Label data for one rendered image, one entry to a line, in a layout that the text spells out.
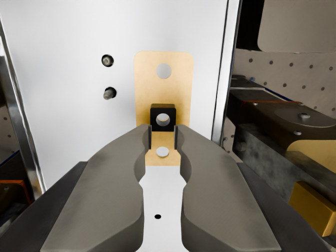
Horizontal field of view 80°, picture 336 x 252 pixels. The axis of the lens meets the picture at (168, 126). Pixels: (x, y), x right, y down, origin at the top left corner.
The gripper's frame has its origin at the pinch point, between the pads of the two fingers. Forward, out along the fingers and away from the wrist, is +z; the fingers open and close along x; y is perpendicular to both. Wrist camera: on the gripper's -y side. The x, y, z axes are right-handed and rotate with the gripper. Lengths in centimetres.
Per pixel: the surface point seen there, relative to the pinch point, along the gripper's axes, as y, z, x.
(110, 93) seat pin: 0.4, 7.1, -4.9
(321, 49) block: -3.4, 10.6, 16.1
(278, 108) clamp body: 3.8, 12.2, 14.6
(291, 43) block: -3.9, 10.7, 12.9
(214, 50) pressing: -3.4, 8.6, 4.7
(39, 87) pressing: 0.3, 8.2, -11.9
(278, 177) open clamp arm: 6.0, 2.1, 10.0
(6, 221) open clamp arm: 16.4, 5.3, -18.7
